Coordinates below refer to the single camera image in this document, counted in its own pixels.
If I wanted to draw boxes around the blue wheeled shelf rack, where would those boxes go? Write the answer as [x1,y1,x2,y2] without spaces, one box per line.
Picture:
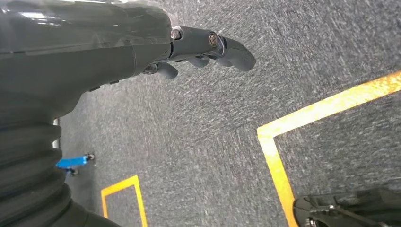
[55,152,96,176]

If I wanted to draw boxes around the black robot foot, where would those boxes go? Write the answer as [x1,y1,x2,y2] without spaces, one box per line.
[292,187,401,227]

